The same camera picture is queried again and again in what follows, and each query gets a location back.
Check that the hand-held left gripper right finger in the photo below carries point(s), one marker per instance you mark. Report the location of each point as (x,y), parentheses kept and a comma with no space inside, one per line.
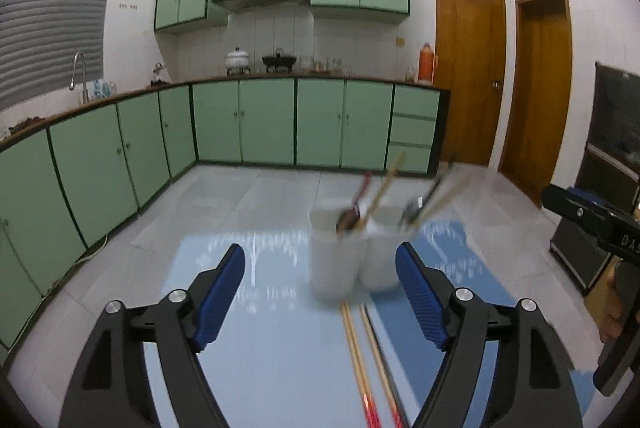
(420,303)

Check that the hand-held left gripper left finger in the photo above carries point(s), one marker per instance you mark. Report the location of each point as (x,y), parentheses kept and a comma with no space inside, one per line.
(220,303)

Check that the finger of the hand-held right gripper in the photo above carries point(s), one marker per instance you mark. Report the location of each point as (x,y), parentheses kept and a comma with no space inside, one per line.
(595,198)
(570,208)

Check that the red-ended wooden chopstick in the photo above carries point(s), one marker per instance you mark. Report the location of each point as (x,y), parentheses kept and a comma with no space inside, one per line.
(353,358)
(364,190)
(359,358)
(378,358)

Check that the white translucent utensil holder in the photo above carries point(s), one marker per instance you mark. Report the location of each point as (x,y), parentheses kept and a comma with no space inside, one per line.
(340,258)

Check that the person's right hand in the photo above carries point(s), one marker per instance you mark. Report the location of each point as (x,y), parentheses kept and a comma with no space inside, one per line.
(617,308)

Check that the light blue printed placemat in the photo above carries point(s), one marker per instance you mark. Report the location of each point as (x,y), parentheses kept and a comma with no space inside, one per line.
(280,348)

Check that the green base cabinets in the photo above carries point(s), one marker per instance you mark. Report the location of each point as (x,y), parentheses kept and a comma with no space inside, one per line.
(100,168)

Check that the orange thermos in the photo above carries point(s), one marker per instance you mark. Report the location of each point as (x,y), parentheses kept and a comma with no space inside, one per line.
(427,63)

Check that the small glass jar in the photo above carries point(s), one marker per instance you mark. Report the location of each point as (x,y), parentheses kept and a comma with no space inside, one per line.
(410,75)

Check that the small kettle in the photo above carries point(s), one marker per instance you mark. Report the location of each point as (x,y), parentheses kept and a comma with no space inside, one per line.
(158,76)

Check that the bottles by sink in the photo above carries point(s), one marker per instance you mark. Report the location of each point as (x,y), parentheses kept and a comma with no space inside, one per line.
(104,89)

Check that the white lidded pot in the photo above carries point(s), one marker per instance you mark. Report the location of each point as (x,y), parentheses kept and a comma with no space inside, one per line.
(237,60)

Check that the black pot on stand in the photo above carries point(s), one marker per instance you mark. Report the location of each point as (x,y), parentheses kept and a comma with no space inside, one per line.
(278,61)

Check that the row of glass cups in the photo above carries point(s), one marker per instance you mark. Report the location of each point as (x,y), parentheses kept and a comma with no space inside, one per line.
(325,66)

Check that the rags on counter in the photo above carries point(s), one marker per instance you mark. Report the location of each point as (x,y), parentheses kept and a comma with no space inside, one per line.
(25,126)

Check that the chrome faucet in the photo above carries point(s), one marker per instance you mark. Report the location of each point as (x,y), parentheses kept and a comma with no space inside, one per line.
(80,63)

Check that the grey window blind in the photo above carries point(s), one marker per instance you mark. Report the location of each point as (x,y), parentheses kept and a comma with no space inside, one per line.
(55,8)

